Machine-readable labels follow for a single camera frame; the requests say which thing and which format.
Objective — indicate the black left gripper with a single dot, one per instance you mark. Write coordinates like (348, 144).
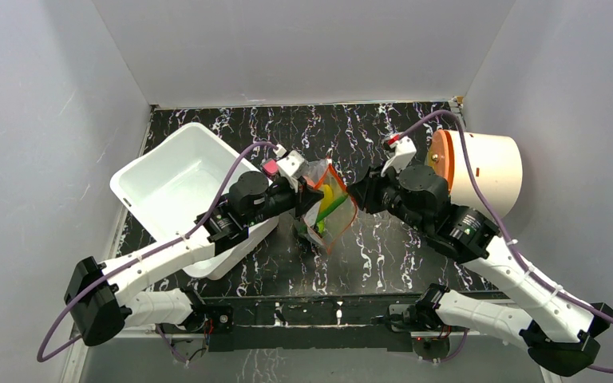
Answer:
(304, 199)

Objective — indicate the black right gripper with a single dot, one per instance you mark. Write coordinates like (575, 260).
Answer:
(371, 189)

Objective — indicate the yellow starfruit toy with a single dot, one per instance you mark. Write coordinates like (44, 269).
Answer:
(328, 197)

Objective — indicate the green chili pepper toy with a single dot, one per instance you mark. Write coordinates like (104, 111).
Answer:
(337, 202)

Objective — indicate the clear orange zip bag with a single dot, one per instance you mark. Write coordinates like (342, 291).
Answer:
(326, 222)

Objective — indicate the white plastic bin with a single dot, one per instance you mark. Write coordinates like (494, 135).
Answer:
(168, 187)

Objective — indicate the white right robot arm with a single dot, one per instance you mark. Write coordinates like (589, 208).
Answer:
(558, 335)

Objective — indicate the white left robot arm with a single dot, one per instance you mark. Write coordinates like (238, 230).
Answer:
(153, 269)

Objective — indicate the small pink cube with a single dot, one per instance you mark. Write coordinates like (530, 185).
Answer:
(270, 168)

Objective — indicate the white orange cylinder container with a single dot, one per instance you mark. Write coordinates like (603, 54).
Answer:
(495, 162)

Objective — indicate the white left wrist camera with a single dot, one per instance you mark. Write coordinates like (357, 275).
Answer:
(291, 165)

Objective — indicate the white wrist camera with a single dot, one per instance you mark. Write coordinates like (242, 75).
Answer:
(401, 149)
(291, 165)

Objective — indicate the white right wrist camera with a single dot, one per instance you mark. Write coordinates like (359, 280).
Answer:
(401, 149)

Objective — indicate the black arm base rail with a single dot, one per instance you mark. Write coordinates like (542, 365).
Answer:
(350, 321)

